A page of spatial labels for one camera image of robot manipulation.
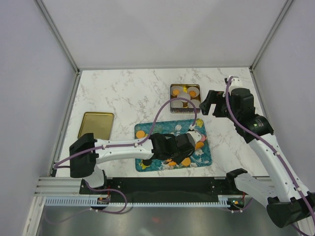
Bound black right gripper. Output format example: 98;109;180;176
199;89;240;122

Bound orange fish cookie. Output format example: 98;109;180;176
195;142;204;150
164;159;177;166

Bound gold tin lid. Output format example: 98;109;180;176
77;112;114;140

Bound silver metal tongs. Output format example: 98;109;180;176
163;159;176;165

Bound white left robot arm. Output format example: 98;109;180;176
69;130;202;194

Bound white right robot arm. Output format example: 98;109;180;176
199;76;315;228

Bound square cookie tin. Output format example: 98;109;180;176
170;84;201;114

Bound orange cookie in tin right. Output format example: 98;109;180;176
189;90;196;97

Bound orange cookie in tin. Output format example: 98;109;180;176
189;90;196;97
172;89;180;96

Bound plain orange cookie middle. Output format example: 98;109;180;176
181;157;191;167

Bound teal floral serving tray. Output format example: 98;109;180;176
135;118;212;172

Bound pink sandwich cookie upper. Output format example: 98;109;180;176
200;134;206;142

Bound black sandwich cookie lower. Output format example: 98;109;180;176
142;159;152;166

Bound orange cookie in tin left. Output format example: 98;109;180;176
172;89;180;96

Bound dotted orange biscuit far left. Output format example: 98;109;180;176
136;130;146;139

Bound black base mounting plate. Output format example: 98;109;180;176
79;176;237;204

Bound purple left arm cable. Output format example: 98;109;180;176
53;97;205;170

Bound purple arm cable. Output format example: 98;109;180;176
53;97;205;170
224;76;315;236

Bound slotted white cable duct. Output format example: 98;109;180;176
45;195;244;207

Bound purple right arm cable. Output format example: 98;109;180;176
224;76;315;236

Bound aluminium frame rail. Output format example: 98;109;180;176
34;177;81;197

